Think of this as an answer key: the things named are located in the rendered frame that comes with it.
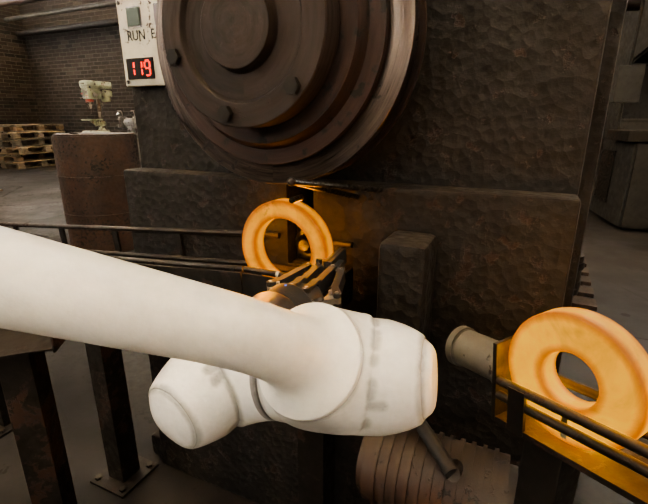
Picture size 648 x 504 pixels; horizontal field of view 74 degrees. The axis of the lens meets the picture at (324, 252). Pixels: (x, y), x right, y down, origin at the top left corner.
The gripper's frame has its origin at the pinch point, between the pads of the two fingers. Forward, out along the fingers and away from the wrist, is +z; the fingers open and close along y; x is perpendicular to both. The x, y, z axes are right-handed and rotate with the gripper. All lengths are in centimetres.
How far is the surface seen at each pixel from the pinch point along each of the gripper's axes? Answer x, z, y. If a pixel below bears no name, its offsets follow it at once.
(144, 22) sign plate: 43, 16, -50
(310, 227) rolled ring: 5.8, 0.5, -4.8
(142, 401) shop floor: -77, 21, -88
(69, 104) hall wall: -2, 616, -896
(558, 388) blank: -5.2, -15.4, 35.4
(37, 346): -11, -28, -45
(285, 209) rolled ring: 8.6, 0.9, -9.9
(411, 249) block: 5.1, -2.3, 14.1
